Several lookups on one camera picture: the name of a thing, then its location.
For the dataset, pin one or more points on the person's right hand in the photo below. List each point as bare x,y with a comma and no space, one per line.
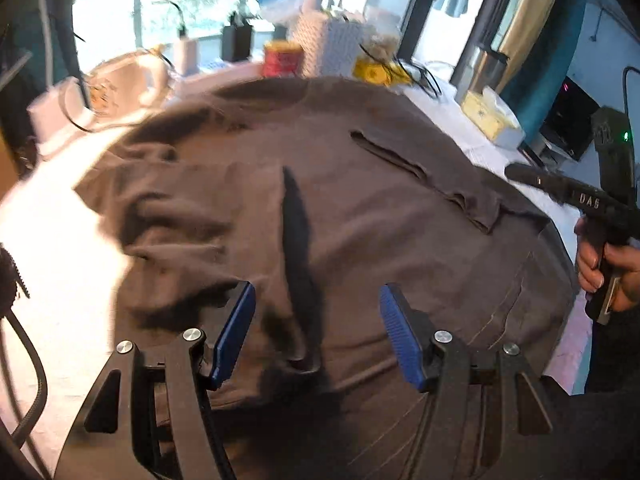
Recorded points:
587,265

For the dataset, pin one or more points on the yellow box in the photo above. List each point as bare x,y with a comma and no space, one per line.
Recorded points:
375,71

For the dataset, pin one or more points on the red can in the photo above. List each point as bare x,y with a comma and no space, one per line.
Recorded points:
282,60

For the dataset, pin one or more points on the glass jar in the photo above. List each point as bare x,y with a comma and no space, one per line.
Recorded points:
385,47

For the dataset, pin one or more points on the blue-lid plastic container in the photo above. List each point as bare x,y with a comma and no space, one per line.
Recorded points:
280,2

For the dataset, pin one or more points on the black charger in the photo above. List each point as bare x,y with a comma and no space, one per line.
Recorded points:
236,40

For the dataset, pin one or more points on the person's right forearm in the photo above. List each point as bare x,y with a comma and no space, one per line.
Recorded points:
615,350

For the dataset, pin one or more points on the gold curtain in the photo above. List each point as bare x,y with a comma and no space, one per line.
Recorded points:
530,5

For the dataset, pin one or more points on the yellow tissue pack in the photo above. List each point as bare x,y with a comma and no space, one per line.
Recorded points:
490,112

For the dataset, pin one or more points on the white pump bottle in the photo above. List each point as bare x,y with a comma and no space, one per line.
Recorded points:
185,52

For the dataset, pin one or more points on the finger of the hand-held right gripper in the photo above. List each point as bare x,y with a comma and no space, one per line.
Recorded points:
537,180

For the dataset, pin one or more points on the black computer box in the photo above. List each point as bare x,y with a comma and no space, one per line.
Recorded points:
570,117

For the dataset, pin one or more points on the white perforated basket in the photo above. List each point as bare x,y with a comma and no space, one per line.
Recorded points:
327,50

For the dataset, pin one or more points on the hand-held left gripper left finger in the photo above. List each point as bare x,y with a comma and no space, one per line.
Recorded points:
232,330

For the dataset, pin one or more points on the grey-brown sweater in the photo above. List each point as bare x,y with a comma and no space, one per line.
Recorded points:
360,220

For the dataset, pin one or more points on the teal curtain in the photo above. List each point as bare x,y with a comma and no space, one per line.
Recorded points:
560,35

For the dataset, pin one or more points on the white box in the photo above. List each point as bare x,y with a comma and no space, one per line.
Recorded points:
50,115

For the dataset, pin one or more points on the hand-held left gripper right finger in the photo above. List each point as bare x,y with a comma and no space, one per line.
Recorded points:
400,335

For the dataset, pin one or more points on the balcony railing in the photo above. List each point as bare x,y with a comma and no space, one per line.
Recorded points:
135,0

